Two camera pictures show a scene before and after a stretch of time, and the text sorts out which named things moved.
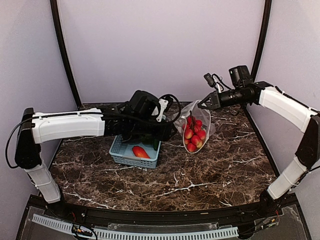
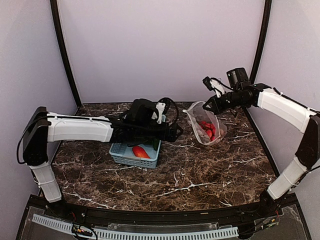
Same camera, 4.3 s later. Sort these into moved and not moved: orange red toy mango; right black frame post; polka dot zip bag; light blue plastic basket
Moved: polka dot zip bag
Not moved: right black frame post; light blue plastic basket; orange red toy mango
